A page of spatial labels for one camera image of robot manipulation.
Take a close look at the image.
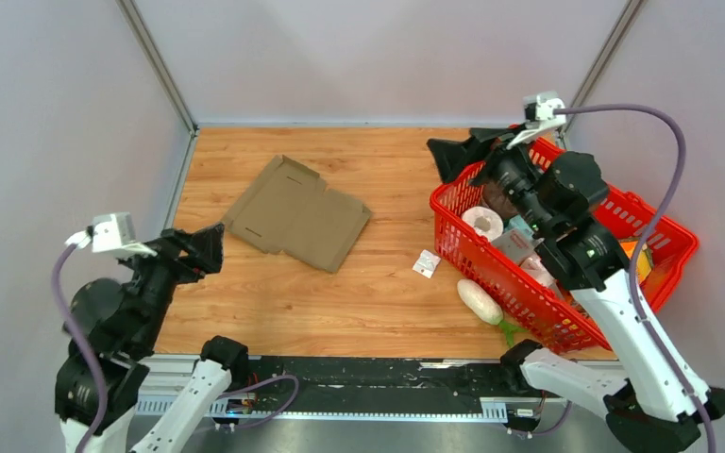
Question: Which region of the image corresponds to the white tissue roll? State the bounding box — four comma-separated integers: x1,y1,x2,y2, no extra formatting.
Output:
461,206,504,242

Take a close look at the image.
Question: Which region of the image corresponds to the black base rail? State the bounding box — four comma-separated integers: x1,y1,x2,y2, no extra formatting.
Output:
216,356,559,431

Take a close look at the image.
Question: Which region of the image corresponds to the brown round chocolate cake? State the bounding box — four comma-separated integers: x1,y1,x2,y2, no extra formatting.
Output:
481,181,518,222

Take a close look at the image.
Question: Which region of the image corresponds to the brown cardboard box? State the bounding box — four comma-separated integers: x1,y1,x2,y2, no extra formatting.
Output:
223,155,372,273

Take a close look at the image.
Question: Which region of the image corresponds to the orange sponge pack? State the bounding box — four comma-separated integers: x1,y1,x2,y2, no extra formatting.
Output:
619,238,654,284

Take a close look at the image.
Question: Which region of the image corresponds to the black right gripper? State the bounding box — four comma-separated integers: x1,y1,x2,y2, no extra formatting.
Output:
424,122,549,235

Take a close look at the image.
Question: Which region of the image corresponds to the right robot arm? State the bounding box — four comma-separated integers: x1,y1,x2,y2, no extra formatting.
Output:
427,128,725,452

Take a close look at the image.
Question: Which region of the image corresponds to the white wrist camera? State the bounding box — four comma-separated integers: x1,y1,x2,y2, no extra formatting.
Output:
506,91,567,150
65,212,158,260

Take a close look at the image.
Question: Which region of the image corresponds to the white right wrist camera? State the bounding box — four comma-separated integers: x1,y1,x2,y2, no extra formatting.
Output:
506,91,567,150

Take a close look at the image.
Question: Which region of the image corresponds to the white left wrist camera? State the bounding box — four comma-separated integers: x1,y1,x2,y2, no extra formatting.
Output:
65,212,158,260

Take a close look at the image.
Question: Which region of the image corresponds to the small white packet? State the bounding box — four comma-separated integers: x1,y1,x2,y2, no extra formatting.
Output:
413,250,442,278

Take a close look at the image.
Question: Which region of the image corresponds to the red plastic basket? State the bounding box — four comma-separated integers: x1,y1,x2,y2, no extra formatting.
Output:
430,136,700,355

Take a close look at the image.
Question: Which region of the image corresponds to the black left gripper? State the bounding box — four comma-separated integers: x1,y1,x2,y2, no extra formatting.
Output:
121,219,227,348

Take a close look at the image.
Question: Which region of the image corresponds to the teal small box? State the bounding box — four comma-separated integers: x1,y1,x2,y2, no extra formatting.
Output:
504,215,533,243

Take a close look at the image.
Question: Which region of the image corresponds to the pink transparent packet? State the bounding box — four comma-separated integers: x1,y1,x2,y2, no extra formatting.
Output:
491,228,538,265

